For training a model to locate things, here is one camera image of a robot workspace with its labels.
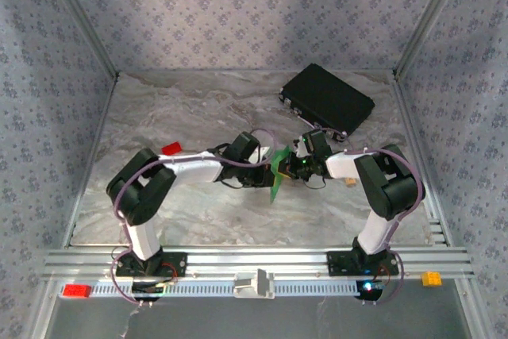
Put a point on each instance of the green paper sheet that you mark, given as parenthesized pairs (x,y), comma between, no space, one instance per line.
(274,194)

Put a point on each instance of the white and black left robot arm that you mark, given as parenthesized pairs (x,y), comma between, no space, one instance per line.
(194,166)

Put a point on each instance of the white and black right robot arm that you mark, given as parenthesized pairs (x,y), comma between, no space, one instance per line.
(341,164)

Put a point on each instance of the small tan wooden block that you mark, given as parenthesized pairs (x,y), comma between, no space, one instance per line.
(349,183)

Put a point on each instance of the black hard case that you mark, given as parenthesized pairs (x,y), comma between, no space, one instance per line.
(329,97)

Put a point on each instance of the small red flat brick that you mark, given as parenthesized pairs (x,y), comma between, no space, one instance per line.
(172,149)

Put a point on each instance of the yellow toy brick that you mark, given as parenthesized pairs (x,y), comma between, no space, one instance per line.
(431,278)

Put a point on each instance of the red toy brick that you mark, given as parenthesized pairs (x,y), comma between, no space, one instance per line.
(77,291)

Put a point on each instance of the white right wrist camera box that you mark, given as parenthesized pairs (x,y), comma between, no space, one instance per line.
(301,149)

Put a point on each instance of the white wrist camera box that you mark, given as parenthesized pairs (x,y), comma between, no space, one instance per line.
(301,149)
(265,153)

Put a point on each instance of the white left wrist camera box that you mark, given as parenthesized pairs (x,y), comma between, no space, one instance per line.
(265,153)

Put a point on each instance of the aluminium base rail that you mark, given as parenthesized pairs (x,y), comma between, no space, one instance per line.
(278,261)

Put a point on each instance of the aluminium side rail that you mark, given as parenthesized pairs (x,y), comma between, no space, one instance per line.
(407,116)
(105,116)

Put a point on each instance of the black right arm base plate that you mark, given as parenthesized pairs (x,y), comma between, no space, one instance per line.
(337,263)

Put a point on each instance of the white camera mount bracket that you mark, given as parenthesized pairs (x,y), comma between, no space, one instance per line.
(254,285)

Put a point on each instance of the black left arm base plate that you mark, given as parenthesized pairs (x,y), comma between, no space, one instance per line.
(178,263)

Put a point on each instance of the aluminium frame post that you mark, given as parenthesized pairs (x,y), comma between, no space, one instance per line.
(429,17)

